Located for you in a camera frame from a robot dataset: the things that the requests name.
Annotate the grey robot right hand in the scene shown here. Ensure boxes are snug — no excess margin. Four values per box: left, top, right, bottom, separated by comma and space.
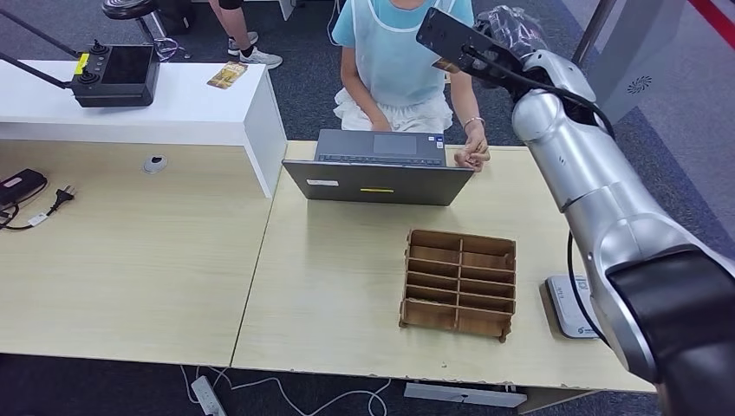
473, 4, 552, 63

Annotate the person's left hand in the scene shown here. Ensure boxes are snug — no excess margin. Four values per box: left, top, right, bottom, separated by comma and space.
453, 127, 492, 173

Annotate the seated person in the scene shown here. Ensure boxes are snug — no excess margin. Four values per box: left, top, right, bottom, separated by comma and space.
331, 0, 492, 173

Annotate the patterned tan card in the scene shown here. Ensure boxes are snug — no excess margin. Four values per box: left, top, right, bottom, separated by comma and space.
205, 62, 249, 91

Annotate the wooden slotted card box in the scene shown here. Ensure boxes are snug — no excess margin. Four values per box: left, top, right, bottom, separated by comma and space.
398, 228, 517, 344

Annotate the standing person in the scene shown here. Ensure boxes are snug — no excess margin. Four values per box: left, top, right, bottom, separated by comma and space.
208, 0, 283, 71

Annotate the grey card reader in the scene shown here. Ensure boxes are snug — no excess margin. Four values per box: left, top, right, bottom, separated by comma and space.
543, 274, 602, 340

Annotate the grey laptop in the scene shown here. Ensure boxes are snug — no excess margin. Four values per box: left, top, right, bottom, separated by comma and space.
281, 128, 476, 207

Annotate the white raised counter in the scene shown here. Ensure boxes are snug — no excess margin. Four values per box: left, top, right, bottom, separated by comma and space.
0, 60, 287, 199

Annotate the red barrier belt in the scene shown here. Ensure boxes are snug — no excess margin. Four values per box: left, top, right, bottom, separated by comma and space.
686, 0, 735, 36

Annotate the black bag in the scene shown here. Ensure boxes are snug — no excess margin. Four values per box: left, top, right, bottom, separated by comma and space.
153, 0, 197, 36

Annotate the black joystick controller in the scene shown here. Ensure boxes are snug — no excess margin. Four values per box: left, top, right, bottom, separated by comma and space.
68, 40, 160, 109

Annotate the black round stool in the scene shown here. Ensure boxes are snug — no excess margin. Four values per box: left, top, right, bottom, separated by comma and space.
101, 0, 191, 63

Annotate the white power strip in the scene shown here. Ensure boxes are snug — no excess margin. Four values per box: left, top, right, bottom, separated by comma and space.
190, 375, 226, 416

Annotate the black power plug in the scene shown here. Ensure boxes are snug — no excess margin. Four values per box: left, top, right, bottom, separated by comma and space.
50, 185, 75, 212

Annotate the black thin rod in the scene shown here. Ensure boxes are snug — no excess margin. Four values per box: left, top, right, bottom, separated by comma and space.
0, 52, 74, 91
0, 8, 81, 60

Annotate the black power adapter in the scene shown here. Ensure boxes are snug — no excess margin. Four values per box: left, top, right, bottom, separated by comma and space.
0, 169, 49, 211

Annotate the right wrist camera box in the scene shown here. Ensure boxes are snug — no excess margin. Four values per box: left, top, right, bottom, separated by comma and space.
416, 6, 524, 81

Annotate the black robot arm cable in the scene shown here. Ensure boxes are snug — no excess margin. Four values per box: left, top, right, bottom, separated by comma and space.
462, 45, 616, 348

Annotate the chrome stanchion post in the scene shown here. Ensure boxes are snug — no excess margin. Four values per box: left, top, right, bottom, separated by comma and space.
571, 0, 618, 67

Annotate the white under-desk bracket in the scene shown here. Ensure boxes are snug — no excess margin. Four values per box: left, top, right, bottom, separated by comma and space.
402, 382, 528, 409

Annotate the white floor cable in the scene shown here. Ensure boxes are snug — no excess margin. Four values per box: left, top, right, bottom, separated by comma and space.
179, 365, 393, 416

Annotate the black adapter cable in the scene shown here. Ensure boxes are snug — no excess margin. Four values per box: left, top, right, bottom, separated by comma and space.
0, 195, 59, 232

